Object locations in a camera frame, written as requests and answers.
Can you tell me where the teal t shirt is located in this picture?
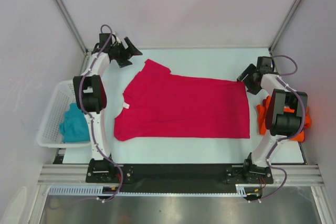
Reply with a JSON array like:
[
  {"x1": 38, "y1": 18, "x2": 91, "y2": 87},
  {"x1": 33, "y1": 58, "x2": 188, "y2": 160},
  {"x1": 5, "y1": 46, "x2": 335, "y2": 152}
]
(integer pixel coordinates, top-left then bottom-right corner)
[{"x1": 59, "y1": 103, "x2": 90, "y2": 143}]

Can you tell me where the orange t shirt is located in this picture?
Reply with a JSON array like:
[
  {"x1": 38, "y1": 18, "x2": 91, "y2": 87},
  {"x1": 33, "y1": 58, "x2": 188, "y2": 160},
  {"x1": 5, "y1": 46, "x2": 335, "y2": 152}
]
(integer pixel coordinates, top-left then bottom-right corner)
[{"x1": 256, "y1": 96, "x2": 312, "y2": 142}]

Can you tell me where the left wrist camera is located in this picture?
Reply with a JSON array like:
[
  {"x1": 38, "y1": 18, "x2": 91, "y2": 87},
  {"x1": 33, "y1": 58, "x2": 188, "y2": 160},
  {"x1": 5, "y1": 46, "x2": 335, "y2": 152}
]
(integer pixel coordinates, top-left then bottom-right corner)
[{"x1": 99, "y1": 33, "x2": 121, "y2": 49}]

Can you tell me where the magenta t shirt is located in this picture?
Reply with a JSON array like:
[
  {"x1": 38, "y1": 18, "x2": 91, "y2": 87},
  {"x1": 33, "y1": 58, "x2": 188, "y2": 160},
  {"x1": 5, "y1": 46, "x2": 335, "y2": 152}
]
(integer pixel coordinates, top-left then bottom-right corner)
[{"x1": 114, "y1": 59, "x2": 250, "y2": 141}]

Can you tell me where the slotted white cable duct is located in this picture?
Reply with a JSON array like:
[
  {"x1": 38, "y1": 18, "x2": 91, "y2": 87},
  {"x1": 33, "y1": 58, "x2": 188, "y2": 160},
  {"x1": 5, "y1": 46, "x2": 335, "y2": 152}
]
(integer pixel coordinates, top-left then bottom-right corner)
[{"x1": 48, "y1": 185, "x2": 247, "y2": 197}]

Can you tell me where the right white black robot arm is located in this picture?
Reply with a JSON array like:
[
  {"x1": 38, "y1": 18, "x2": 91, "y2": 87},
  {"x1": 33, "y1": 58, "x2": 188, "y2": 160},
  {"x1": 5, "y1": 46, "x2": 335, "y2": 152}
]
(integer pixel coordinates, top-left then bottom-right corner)
[{"x1": 237, "y1": 56, "x2": 308, "y2": 184}]

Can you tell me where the aluminium rail frame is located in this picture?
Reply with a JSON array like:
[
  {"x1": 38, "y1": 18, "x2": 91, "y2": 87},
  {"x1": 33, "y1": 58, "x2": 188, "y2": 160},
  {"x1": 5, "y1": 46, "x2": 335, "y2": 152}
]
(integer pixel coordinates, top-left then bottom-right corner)
[{"x1": 37, "y1": 164, "x2": 324, "y2": 187}]

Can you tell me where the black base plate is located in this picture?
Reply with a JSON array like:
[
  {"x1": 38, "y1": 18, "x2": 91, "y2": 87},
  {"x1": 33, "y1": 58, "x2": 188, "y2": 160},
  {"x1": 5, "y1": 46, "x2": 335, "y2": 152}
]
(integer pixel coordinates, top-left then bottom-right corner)
[{"x1": 86, "y1": 161, "x2": 274, "y2": 194}]

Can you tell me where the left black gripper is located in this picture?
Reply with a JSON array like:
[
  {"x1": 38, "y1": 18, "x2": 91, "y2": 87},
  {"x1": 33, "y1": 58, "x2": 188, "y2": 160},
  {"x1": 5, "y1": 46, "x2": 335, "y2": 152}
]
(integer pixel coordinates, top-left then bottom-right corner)
[{"x1": 111, "y1": 38, "x2": 142, "y2": 68}]

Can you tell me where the white plastic laundry basket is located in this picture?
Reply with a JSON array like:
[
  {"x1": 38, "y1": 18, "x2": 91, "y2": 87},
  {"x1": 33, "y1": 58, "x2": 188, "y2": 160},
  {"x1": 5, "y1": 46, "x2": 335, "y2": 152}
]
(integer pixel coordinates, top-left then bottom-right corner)
[{"x1": 37, "y1": 80, "x2": 90, "y2": 148}]

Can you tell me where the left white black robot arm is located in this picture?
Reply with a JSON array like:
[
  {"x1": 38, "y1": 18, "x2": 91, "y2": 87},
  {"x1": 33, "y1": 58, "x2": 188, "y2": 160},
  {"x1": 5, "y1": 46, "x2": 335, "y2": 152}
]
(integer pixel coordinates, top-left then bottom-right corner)
[{"x1": 72, "y1": 33, "x2": 142, "y2": 183}]

